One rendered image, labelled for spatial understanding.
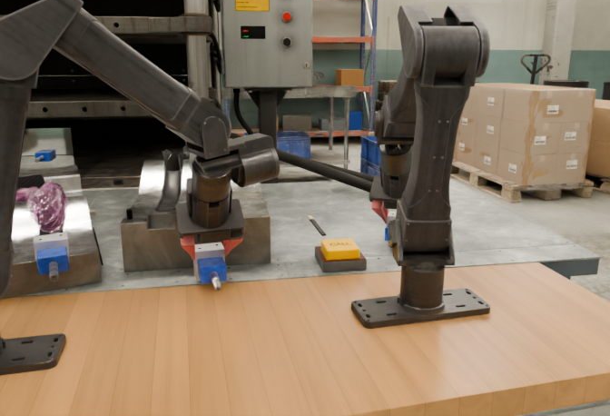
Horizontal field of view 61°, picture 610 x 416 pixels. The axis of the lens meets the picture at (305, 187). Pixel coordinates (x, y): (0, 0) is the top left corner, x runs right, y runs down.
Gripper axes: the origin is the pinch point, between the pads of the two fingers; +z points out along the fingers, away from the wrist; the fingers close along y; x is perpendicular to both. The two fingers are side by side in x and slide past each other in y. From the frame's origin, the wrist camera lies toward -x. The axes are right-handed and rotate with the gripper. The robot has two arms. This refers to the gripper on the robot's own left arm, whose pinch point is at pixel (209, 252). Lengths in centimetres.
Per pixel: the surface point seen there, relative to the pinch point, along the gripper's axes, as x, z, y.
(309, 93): -307, 169, -132
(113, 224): -29.4, 21.8, 17.3
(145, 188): -28.5, 10.5, 9.6
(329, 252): 3.2, -0.2, -20.6
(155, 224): -10.6, 3.2, 8.2
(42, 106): -89, 30, 38
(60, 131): -84, 35, 34
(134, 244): -6.1, 3.0, 12.0
